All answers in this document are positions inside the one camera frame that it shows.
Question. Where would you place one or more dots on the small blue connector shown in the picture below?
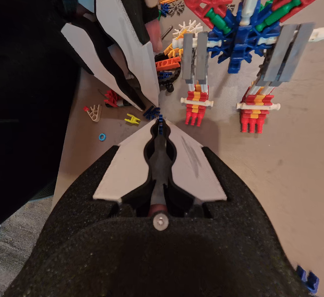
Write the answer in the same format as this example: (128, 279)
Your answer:
(160, 125)
(151, 112)
(165, 75)
(165, 9)

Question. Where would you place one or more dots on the large blue connector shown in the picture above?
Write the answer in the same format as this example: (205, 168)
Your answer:
(302, 275)

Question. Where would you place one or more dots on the white snowflake connector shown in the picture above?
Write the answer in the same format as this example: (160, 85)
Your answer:
(184, 30)

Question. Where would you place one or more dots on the grey snowflake connector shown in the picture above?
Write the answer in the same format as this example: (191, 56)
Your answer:
(177, 7)

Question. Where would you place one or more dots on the small black ball piece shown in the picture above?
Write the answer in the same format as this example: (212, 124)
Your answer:
(170, 88)

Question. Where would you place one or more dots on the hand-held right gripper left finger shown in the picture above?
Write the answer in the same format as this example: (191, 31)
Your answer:
(121, 173)

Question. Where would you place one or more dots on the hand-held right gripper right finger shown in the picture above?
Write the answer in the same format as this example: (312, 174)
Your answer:
(195, 175)

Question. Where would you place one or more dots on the black rubber tyre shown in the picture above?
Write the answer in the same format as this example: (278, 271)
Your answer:
(175, 79)

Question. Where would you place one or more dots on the yellow fan connector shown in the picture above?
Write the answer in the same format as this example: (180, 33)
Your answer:
(172, 49)

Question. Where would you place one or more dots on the colourful construction toy robot figure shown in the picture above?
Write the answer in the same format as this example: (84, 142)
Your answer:
(243, 41)

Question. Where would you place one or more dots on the orange ladder connector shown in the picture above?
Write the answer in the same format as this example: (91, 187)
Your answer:
(164, 64)

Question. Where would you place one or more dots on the red connector strip with rods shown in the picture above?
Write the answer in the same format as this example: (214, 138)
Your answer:
(111, 98)

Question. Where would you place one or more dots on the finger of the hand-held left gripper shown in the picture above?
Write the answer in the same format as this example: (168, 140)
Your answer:
(121, 36)
(83, 46)

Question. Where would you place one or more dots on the tan triangular connector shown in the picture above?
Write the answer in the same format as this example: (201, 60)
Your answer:
(95, 118)

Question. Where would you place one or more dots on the small yellow clip connector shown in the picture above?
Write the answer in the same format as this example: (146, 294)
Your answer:
(131, 119)

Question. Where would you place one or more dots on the thin grey metal rod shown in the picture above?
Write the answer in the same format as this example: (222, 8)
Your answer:
(167, 32)

